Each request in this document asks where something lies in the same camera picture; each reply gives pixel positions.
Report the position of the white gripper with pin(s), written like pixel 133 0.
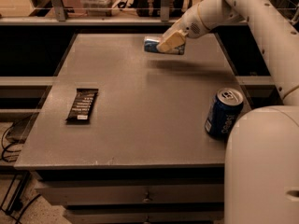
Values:
pixel 191 27

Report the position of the Red Bull can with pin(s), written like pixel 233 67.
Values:
pixel 151 43

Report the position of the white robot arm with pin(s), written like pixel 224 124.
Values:
pixel 261 180

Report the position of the blue Pepsi can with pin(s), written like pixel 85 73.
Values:
pixel 226 106

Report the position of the black RXBAR chocolate bar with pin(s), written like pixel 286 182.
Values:
pixel 82 106

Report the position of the black backpack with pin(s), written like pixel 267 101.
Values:
pixel 152 8

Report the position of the grey metal railing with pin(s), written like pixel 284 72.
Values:
pixel 72 12

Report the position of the grey drawer cabinet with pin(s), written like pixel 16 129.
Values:
pixel 146 134

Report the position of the upper drawer knob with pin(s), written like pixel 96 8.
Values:
pixel 147 199

